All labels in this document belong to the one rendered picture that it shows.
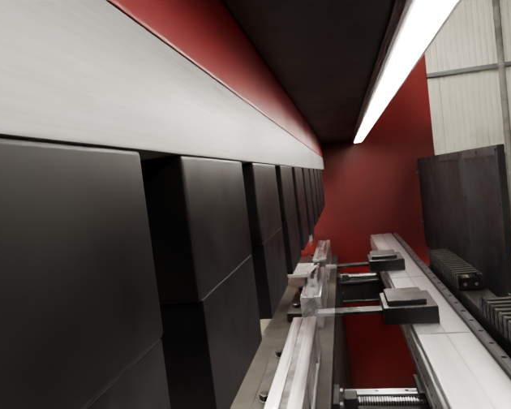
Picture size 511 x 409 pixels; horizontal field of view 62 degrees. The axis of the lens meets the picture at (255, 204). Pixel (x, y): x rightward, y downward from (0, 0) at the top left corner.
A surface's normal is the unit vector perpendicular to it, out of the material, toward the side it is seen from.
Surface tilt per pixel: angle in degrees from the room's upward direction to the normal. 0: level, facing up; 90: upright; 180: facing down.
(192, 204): 90
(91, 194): 90
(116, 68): 90
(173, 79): 90
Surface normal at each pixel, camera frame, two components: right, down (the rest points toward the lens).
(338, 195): -0.19, 0.07
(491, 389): -0.12, -0.99
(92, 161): 0.97, -0.11
